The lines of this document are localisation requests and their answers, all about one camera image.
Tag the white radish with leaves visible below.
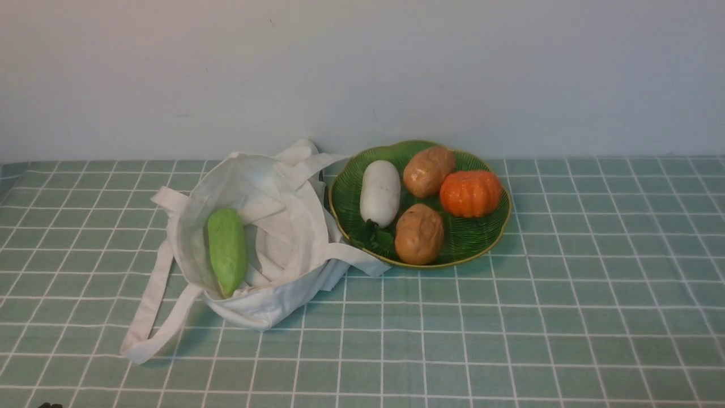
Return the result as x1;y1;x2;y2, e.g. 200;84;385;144
356;160;401;249

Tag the green cucumber vegetable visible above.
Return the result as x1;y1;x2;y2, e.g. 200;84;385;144
206;207;248;299

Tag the green checkered tablecloth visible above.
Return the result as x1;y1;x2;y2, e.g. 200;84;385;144
1;157;724;407

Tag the orange pumpkin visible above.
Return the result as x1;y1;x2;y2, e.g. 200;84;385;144
438;170;504;219

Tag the brown potato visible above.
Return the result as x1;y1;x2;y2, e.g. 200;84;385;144
394;203;445;265
402;146;456;198

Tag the brown potato front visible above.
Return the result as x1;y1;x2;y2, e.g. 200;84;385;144
394;203;445;265

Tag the green leaf-shaped plate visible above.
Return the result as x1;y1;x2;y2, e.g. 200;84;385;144
327;139;512;269

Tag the brown potato rear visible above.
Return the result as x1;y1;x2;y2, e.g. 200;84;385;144
402;146;456;198

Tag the white cloth tote bag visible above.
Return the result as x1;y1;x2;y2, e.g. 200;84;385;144
120;139;390;364

